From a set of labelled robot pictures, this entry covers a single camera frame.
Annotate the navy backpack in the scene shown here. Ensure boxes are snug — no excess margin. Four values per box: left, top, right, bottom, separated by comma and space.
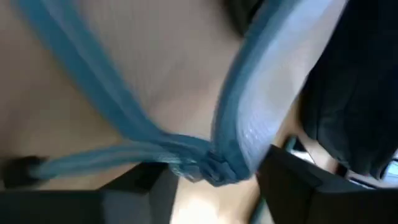
299, 0, 398, 180

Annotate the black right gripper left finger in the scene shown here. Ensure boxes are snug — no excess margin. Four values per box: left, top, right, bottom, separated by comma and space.
98, 161, 180, 224

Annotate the clear mesh pouch blue trim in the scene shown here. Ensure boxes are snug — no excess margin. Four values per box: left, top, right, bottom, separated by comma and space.
0, 0, 349, 189

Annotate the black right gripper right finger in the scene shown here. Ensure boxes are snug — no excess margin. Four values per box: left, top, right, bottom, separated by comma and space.
256, 144, 353, 224

